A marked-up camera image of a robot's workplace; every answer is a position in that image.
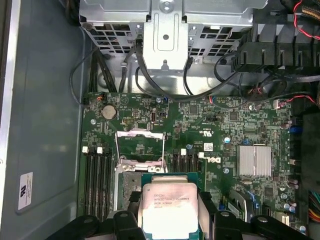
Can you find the black plastic shroud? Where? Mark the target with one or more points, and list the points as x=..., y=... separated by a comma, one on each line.
x=311, y=155

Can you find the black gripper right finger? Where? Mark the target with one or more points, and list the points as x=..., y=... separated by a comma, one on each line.
x=225, y=225

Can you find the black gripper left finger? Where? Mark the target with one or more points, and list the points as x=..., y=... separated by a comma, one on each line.
x=125, y=225

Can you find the green motherboard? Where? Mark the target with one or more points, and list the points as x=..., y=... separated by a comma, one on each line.
x=200, y=120

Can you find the green CPU with silver top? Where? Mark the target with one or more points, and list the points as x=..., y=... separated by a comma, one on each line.
x=170, y=215

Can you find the black and silver PC case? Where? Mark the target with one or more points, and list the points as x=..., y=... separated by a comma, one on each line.
x=50, y=112

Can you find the silver chipset heatsink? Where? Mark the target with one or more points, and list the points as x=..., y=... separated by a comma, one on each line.
x=253, y=160

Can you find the black ribbed plastic bracket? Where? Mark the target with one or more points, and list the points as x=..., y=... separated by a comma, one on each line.
x=262, y=55

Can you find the round silver coin battery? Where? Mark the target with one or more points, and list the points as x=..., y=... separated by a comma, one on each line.
x=108, y=112

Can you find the silver metal disk bay cage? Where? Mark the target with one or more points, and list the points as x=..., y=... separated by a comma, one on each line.
x=165, y=30

